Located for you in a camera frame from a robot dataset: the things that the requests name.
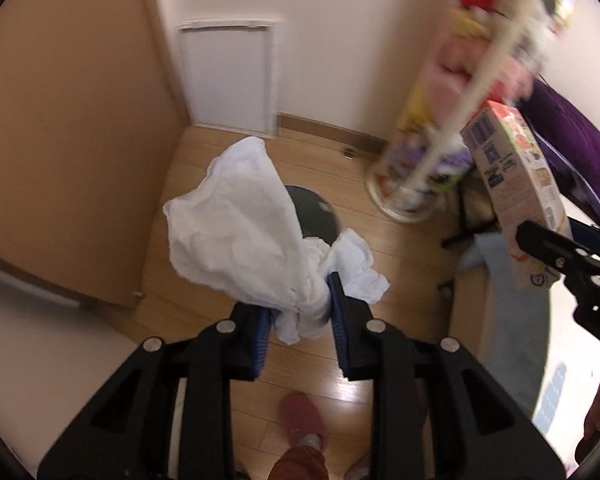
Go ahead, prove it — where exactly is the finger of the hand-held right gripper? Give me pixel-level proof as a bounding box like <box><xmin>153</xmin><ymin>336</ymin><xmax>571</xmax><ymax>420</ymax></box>
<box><xmin>568</xmin><ymin>216</ymin><xmax>600</xmax><ymax>261</ymax></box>
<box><xmin>516</xmin><ymin>220</ymin><xmax>600</xmax><ymax>283</ymax></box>

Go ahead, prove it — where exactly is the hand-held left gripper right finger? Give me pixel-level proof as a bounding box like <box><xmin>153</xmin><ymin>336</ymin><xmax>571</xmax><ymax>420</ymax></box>
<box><xmin>326</xmin><ymin>271</ymin><xmax>566</xmax><ymax>480</ymax></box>

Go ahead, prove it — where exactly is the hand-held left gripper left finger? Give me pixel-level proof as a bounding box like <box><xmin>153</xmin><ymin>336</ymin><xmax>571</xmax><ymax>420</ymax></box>
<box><xmin>37</xmin><ymin>305</ymin><xmax>273</xmax><ymax>480</ymax></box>

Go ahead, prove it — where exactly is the beige printed carton box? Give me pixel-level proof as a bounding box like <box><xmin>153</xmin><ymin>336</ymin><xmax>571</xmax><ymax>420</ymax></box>
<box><xmin>460</xmin><ymin>100</ymin><xmax>568</xmax><ymax>292</ymax></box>

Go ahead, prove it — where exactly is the round grey trash bin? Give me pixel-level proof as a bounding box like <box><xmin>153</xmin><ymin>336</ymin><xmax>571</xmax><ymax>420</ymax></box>
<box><xmin>284</xmin><ymin>185</ymin><xmax>341</xmax><ymax>241</ymax></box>

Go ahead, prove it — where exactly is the white tissue paper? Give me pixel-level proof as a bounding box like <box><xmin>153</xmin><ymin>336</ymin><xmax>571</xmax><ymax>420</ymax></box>
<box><xmin>162</xmin><ymin>136</ymin><xmax>391</xmax><ymax>346</ymax></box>

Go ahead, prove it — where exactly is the pink slipper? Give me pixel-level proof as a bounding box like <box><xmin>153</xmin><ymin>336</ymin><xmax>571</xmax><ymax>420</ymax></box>
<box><xmin>347</xmin><ymin>452</ymin><xmax>373</xmax><ymax>480</ymax></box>
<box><xmin>279</xmin><ymin>394</ymin><xmax>327</xmax><ymax>453</ymax></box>

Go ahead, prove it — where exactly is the white patterned mat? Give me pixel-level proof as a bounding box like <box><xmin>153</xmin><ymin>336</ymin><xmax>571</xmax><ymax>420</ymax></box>
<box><xmin>530</xmin><ymin>195</ymin><xmax>600</xmax><ymax>436</ymax></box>

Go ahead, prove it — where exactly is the light grey-blue cloth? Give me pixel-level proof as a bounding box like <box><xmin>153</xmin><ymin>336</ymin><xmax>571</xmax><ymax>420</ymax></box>
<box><xmin>460</xmin><ymin>232</ymin><xmax>552</xmax><ymax>411</ymax></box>

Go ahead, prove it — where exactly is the purple cloth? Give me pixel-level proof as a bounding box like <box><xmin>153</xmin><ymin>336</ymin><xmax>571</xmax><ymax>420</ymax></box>
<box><xmin>520</xmin><ymin>75</ymin><xmax>600</xmax><ymax>231</ymax></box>

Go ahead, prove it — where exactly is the person's leg in orange trousers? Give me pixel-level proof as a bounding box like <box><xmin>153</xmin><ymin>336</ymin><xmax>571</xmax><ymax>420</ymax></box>
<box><xmin>269</xmin><ymin>435</ymin><xmax>328</xmax><ymax>480</ymax></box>

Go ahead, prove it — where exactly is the clear tube bag of plush toys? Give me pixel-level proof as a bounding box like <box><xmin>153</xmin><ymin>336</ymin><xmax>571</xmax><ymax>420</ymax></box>
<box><xmin>365</xmin><ymin>0</ymin><xmax>581</xmax><ymax>222</ymax></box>

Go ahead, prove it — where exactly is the white framed panel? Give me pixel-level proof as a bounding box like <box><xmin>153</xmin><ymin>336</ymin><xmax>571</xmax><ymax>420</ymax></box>
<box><xmin>177</xmin><ymin>17</ymin><xmax>285</xmax><ymax>138</ymax></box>

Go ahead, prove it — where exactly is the brown door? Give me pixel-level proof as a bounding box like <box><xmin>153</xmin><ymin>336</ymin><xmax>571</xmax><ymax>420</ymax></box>
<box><xmin>0</xmin><ymin>0</ymin><xmax>191</xmax><ymax>308</ymax></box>

